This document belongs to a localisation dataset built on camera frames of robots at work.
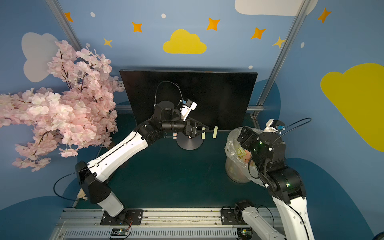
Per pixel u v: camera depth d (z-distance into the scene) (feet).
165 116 1.85
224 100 3.84
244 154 2.90
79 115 1.68
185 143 3.42
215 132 2.82
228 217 2.45
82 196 2.62
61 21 2.36
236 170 2.49
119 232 2.35
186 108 1.98
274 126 1.55
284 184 1.18
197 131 1.88
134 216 2.46
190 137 3.52
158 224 2.43
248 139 1.66
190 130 1.94
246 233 2.40
